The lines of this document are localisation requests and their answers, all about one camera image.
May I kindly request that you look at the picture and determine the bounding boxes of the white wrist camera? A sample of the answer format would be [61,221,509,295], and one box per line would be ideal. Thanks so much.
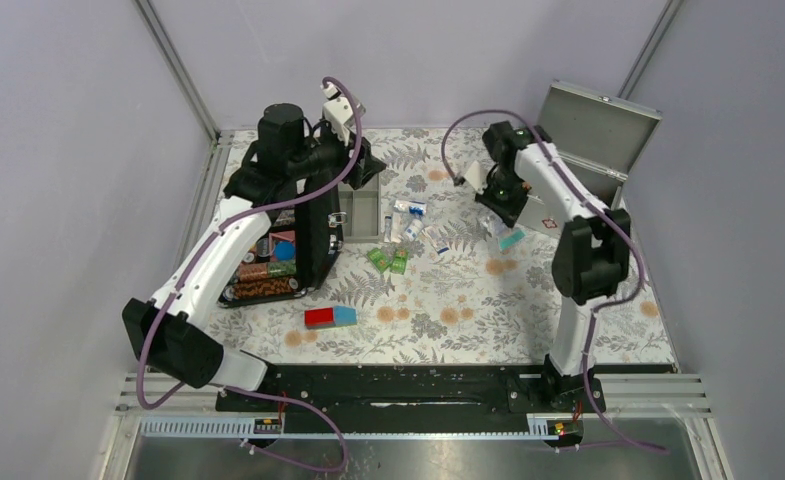
[454,161,488,194]
[321,83,365,146]

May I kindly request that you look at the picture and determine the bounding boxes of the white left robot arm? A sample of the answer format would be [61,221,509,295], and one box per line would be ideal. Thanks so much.
[122,96,384,411]

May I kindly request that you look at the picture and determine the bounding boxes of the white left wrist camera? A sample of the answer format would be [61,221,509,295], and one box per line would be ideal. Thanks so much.
[321,83,365,146]

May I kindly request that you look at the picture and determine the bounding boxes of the white blue small tube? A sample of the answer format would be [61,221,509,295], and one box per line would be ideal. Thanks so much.
[423,225,450,255]

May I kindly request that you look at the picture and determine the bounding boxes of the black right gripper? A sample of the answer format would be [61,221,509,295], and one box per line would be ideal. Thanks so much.
[476,170,531,230]

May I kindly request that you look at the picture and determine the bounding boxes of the green wind oil box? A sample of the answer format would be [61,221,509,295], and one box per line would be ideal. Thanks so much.
[390,248,409,275]

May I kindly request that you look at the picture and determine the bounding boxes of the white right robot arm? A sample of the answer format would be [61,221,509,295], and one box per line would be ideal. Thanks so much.
[475,121,631,412]

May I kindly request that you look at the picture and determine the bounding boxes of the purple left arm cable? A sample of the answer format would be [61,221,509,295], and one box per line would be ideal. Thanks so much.
[134,76,365,474]

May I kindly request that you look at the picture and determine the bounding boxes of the black case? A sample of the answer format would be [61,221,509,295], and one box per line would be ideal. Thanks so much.
[218,139,349,308]

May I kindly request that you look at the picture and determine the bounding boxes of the grey plastic tray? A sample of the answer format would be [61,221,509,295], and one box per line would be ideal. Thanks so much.
[338,176,381,243]

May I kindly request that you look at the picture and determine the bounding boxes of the clear bag teal item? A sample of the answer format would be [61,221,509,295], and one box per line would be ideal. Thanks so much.
[486,219,525,252]

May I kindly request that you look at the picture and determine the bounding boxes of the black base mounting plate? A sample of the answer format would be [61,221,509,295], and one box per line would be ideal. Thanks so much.
[215,362,607,435]

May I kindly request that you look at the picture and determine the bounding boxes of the red blue box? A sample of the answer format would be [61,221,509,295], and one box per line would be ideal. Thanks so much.
[304,306,358,330]

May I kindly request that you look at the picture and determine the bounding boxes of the white bandage roll blue label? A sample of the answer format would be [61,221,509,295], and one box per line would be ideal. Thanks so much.
[393,200,427,216]

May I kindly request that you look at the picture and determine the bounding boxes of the white flat wrapped bandage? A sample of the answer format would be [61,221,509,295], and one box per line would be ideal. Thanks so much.
[390,212,407,243]

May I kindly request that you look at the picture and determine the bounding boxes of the grey metal box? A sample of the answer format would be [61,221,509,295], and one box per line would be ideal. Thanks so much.
[537,81,662,210]

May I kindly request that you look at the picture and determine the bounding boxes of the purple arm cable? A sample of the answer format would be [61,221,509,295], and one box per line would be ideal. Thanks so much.
[439,109,670,454]
[134,76,365,474]

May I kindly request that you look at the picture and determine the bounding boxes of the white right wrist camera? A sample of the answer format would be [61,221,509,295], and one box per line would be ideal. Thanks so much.
[454,161,488,194]

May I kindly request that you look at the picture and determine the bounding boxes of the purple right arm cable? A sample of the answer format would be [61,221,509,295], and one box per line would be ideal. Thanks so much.
[439,109,670,454]

